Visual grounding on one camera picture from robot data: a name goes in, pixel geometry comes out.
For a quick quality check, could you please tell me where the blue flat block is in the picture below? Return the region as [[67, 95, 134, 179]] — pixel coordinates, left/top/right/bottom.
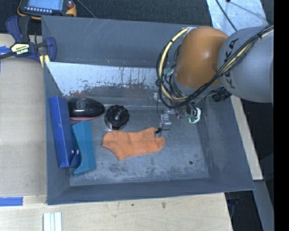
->
[[49, 95, 82, 169]]

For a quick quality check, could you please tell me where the teal flat block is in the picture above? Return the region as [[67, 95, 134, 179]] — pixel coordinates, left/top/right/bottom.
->
[[70, 121, 97, 177]]

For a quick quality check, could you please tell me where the black round knob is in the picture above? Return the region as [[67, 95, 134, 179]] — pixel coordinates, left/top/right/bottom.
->
[[104, 104, 131, 131]]

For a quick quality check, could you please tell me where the grey metal bin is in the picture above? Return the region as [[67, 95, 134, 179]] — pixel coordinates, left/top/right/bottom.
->
[[40, 15, 256, 205]]

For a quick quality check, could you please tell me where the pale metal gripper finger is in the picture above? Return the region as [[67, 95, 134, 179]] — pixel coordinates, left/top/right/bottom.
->
[[157, 128, 170, 140], [160, 113, 172, 130]]

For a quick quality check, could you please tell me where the orange cloth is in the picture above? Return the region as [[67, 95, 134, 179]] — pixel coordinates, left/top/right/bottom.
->
[[101, 127, 166, 161]]

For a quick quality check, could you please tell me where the black oval brush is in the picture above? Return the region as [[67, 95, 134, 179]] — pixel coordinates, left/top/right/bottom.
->
[[67, 96, 106, 122]]

